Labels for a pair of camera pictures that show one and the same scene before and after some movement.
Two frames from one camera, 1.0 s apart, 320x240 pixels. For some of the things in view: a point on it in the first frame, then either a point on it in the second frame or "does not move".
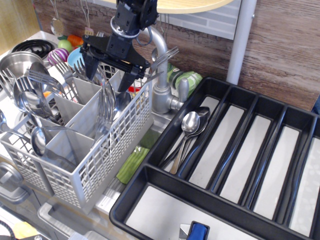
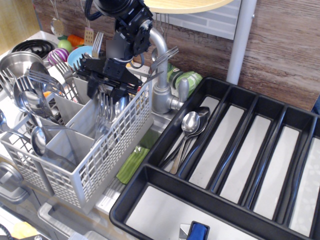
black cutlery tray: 248,166 does not move
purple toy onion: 62,53 does not move
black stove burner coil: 40,48 does not move
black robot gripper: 117,48 -> 114,73
